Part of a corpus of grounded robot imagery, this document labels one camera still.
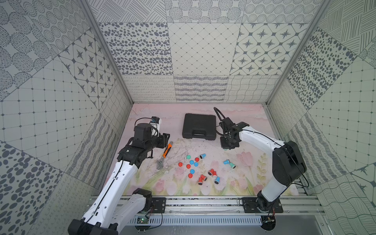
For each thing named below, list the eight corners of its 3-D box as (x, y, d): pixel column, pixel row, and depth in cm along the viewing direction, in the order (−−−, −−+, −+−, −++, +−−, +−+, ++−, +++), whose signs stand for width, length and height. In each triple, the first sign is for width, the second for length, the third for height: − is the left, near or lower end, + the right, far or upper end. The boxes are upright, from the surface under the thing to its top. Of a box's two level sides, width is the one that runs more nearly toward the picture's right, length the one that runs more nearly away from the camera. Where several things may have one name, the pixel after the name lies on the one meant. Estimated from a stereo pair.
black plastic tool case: (182, 140, 101) (182, 135, 96) (184, 116, 115) (183, 111, 109) (216, 140, 101) (217, 135, 96) (213, 116, 115) (214, 111, 110)
